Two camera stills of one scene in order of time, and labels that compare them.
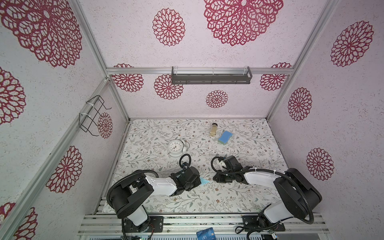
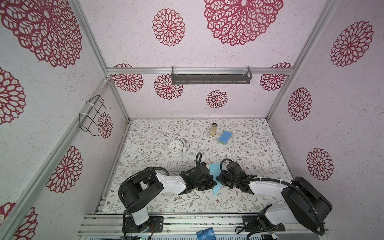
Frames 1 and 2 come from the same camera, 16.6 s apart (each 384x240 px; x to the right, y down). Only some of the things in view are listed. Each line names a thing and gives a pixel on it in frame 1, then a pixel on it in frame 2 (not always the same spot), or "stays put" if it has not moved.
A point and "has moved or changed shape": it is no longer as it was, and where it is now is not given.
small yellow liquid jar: x=213 y=132 stays put
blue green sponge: x=224 y=138 stays put
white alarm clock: x=176 y=148 stays put
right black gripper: x=220 y=178 → x=221 y=177
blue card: x=206 y=234 stays put
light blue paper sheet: x=203 y=181 has moved or changed shape
